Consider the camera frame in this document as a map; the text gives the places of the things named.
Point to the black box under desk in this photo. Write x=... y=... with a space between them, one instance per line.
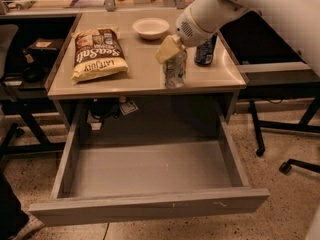
x=46 y=49

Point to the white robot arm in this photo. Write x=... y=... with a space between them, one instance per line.
x=297 y=22

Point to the sea salt chip bag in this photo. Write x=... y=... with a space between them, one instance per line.
x=98 y=54

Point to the silver 7up can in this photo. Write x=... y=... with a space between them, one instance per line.
x=174 y=70

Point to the white power adapter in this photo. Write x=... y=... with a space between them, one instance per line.
x=93 y=123

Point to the blue pepsi can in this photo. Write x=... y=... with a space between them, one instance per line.
x=205 y=52

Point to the grey office chair left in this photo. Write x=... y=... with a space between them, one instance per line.
x=7 y=34

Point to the grey cabinet desk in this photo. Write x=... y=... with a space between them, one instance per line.
x=145 y=75

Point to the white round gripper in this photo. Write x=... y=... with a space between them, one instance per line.
x=192 y=34

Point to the grey open drawer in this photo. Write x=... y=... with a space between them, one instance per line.
x=166 y=160

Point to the white bowl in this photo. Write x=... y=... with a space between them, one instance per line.
x=150 y=28

